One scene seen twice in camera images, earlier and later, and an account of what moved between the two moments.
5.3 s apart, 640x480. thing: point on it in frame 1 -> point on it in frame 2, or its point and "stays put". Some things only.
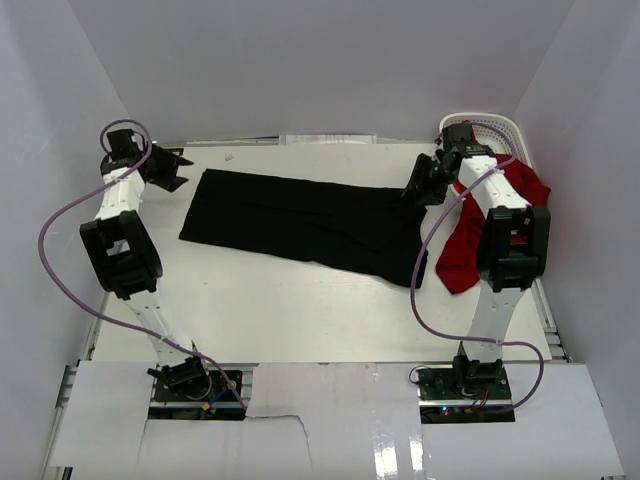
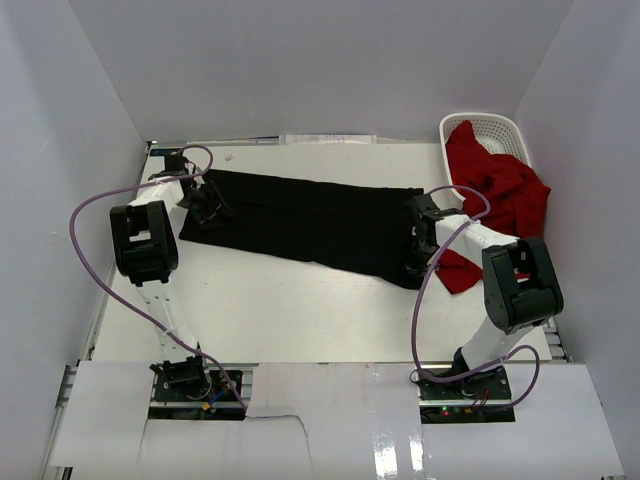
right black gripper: x=418 y=181 -> x=413 y=264
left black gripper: x=171 y=161 -> x=215 y=205
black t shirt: x=369 y=229 stays put
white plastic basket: x=492 y=137 stays put
